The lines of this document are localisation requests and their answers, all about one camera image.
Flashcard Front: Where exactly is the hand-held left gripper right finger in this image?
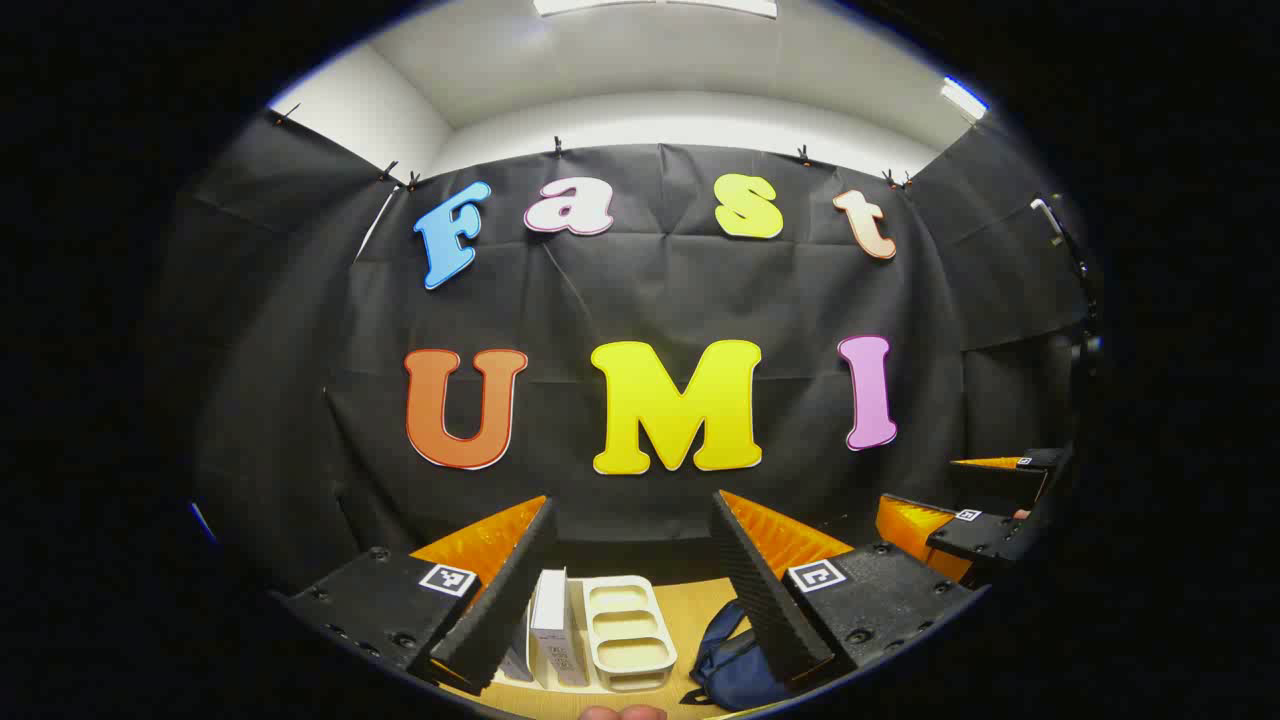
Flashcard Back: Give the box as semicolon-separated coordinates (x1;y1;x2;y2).
708;490;976;696

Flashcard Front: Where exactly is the blue schoolbag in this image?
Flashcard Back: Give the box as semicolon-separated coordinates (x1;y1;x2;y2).
685;598;801;711

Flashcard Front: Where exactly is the white cover book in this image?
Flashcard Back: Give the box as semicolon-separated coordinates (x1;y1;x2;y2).
530;568;591;688

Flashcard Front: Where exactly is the row of black cloth clips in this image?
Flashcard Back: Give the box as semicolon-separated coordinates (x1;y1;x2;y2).
272;103;913;191

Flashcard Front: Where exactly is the black backdrop cloth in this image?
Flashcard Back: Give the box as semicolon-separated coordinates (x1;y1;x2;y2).
150;105;1091;591

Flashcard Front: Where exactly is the purple cover book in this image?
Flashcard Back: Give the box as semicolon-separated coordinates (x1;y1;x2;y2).
500;608;536;683

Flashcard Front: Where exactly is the long ceiling light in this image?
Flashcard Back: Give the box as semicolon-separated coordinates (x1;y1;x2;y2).
535;0;779;19

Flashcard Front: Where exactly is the small ceiling light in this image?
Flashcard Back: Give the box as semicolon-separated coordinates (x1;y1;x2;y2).
940;77;989;121

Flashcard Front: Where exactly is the cream plastic bookshelf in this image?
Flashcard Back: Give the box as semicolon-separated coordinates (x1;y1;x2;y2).
500;570;679;693

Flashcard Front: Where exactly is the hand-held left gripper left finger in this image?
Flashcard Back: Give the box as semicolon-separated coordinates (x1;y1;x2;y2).
283;495;559;696

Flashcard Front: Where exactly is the black tripod stand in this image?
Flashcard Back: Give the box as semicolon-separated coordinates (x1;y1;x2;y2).
1030;193;1106;381

